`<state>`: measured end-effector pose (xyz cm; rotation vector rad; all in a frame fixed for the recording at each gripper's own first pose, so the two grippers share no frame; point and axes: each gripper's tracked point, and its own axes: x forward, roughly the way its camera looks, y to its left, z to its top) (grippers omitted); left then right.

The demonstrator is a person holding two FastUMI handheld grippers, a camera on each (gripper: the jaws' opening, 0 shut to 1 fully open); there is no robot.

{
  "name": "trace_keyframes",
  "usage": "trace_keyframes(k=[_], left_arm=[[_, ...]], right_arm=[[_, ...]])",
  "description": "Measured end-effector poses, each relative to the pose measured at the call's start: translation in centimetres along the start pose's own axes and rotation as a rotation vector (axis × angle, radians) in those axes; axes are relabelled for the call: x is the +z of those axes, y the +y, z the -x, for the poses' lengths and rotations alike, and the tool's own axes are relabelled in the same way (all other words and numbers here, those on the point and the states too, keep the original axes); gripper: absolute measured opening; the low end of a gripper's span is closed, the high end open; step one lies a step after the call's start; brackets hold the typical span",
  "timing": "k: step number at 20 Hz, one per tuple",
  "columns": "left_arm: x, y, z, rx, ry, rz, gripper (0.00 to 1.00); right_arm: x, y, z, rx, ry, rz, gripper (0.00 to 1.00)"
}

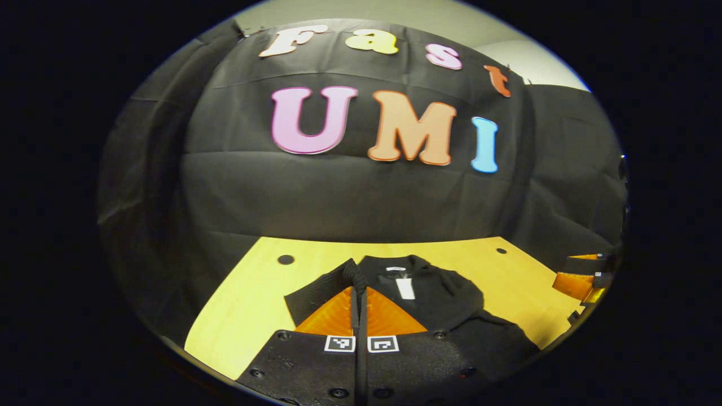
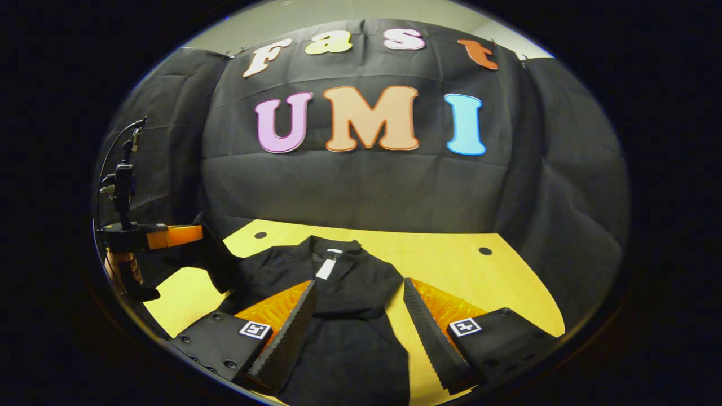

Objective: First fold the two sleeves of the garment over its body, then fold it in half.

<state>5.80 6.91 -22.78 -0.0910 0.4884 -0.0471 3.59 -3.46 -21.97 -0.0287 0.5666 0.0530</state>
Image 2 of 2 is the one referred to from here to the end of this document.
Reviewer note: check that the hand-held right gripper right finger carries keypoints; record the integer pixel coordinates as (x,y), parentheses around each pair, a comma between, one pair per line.
(431,338)

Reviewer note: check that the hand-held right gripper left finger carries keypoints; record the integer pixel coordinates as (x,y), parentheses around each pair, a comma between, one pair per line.
(287,341)

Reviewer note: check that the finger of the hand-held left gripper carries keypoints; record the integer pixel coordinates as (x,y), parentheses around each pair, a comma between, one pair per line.
(177,235)

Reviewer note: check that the black button jacket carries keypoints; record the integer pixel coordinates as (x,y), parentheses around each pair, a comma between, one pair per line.
(350,282)

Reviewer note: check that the black backdrop cloth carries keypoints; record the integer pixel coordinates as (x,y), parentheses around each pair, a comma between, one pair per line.
(361,186)

